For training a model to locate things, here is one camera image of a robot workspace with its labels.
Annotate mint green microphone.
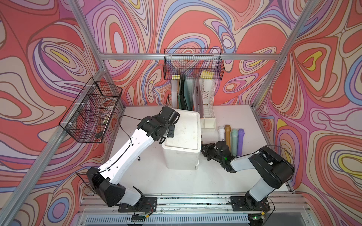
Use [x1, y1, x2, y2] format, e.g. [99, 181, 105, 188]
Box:
[231, 129, 238, 156]

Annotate purple microphone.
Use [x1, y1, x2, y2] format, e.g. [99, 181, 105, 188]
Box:
[237, 129, 245, 156]

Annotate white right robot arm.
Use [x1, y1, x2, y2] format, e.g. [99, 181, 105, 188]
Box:
[201, 141, 295, 211]

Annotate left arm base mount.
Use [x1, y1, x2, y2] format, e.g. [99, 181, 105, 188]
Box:
[118, 186, 157, 213]

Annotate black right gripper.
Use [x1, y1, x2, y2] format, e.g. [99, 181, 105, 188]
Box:
[199, 143, 223, 163]

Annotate white plastic file organizer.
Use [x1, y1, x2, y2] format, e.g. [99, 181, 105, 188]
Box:
[170, 79, 216, 132]

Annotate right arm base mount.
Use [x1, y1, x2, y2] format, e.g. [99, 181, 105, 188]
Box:
[228, 196, 271, 212]

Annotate gold microphone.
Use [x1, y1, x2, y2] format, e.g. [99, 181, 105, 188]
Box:
[224, 125, 232, 151]

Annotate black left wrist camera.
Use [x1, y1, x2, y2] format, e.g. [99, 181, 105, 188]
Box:
[159, 106, 180, 125]

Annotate black wire basket on left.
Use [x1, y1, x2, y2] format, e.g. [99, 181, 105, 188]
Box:
[59, 78, 123, 143]

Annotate white drawer cabinet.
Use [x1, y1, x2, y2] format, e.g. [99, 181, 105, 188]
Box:
[162, 109, 201, 170]

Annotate small yellow sticky notes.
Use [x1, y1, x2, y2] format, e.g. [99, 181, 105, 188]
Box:
[172, 75, 181, 80]

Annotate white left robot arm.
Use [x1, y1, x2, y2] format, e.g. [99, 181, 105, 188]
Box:
[86, 114, 180, 207]

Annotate black wire basket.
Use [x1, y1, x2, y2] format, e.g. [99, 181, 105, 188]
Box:
[59, 78, 123, 143]
[163, 47, 225, 81]

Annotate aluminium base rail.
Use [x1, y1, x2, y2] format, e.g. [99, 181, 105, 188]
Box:
[73, 192, 319, 226]

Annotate black wire basket at back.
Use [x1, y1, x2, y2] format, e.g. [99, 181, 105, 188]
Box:
[163, 47, 225, 81]

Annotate white microphone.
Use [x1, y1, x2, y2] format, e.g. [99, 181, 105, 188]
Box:
[218, 126, 225, 141]

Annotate yellow sticky note pad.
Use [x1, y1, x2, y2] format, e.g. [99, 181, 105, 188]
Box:
[199, 70, 214, 81]

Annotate green folders in organizer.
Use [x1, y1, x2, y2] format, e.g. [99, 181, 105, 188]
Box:
[177, 76, 193, 111]

